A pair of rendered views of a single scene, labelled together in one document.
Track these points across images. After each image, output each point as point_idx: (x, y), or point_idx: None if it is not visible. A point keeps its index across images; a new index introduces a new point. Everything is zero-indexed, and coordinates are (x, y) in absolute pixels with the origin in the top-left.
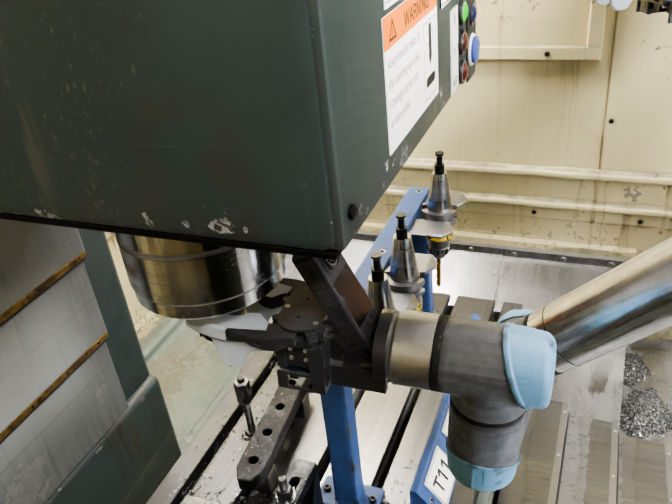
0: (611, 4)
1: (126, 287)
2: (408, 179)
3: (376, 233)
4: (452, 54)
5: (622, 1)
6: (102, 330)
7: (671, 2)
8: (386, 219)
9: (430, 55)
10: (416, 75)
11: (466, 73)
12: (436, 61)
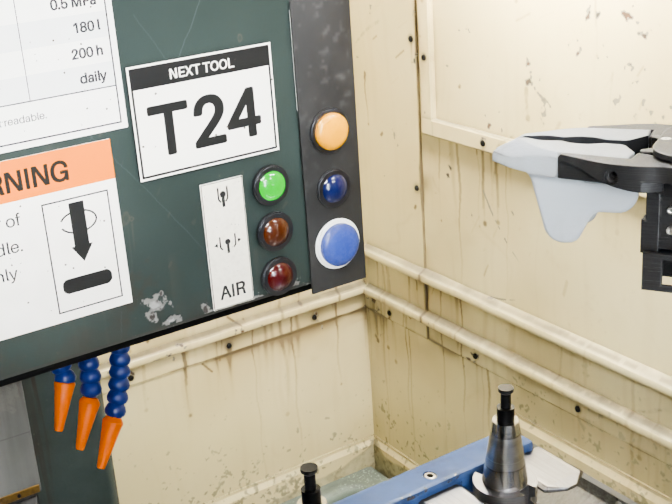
0: (544, 228)
1: (235, 433)
2: (665, 413)
3: (607, 488)
4: (213, 248)
5: (562, 227)
6: (31, 480)
7: (643, 252)
8: (627, 470)
9: (83, 248)
10: (6, 274)
11: (277, 280)
12: (118, 257)
